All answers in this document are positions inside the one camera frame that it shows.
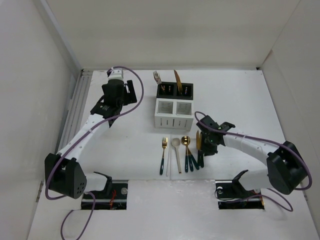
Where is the gold knife green handle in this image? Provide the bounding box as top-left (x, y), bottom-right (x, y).
top-left (198, 133), bottom-right (204, 168)
top-left (173, 69), bottom-right (183, 91)
top-left (196, 130), bottom-right (201, 166)

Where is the silver fork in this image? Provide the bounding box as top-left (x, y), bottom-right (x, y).
top-left (153, 71), bottom-right (162, 85)

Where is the rose gold fork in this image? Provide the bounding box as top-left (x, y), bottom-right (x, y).
top-left (159, 75), bottom-right (166, 95)

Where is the gold fork green handle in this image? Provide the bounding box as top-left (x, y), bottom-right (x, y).
top-left (159, 137), bottom-right (168, 175)

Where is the rose gold knife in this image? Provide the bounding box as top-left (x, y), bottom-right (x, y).
top-left (176, 72), bottom-right (184, 96)

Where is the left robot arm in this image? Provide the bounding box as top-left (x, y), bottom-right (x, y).
top-left (44, 76), bottom-right (141, 200)

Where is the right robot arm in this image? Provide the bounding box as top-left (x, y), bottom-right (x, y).
top-left (196, 115), bottom-right (313, 197)

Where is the beige plastic spoon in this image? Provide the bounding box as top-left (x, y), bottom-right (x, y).
top-left (171, 138), bottom-right (182, 174)

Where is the black utensil container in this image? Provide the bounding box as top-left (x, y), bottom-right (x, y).
top-left (156, 82), bottom-right (194, 100)

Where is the white utensil container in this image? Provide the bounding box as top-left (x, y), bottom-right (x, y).
top-left (154, 98), bottom-right (194, 132)

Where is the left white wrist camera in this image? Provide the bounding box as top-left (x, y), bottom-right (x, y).
top-left (106, 68), bottom-right (124, 81)

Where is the gold spoon green handle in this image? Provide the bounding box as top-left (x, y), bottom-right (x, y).
top-left (186, 147), bottom-right (200, 172)
top-left (181, 136), bottom-right (193, 173)

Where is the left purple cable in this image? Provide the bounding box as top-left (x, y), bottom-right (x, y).
top-left (44, 65), bottom-right (145, 240)

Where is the aluminium rail frame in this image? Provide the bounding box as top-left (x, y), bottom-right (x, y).
top-left (53, 69), bottom-right (93, 154)

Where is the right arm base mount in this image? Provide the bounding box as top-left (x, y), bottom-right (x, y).
top-left (214, 170), bottom-right (265, 210)

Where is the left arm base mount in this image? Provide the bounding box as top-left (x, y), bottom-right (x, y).
top-left (80, 172), bottom-right (129, 210)

